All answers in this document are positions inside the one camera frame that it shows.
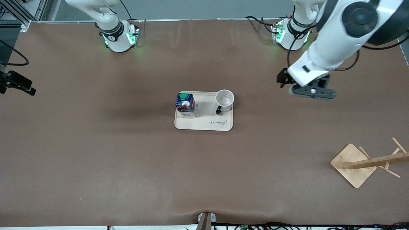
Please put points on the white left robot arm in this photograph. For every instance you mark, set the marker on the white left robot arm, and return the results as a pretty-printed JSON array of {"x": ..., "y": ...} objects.
[{"x": 335, "y": 41}]

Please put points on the wooden cup rack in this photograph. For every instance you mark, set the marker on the wooden cup rack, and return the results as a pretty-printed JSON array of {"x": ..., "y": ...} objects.
[{"x": 351, "y": 166}]

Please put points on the camera pole with bracket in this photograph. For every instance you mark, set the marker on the camera pole with bracket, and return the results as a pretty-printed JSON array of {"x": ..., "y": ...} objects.
[{"x": 206, "y": 222}]

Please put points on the blue milk carton green cap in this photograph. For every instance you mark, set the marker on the blue milk carton green cap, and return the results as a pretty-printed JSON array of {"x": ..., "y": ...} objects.
[{"x": 186, "y": 103}]

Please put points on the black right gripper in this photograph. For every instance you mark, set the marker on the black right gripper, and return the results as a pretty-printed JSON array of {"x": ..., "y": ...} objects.
[{"x": 12, "y": 79}]

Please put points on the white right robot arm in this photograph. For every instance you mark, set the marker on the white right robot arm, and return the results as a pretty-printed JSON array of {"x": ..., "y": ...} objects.
[{"x": 111, "y": 19}]

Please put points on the beige rabbit print tray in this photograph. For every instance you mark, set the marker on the beige rabbit print tray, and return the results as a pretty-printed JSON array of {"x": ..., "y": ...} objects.
[{"x": 211, "y": 119}]

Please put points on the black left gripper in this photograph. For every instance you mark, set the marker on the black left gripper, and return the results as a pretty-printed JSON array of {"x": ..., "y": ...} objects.
[{"x": 283, "y": 77}]

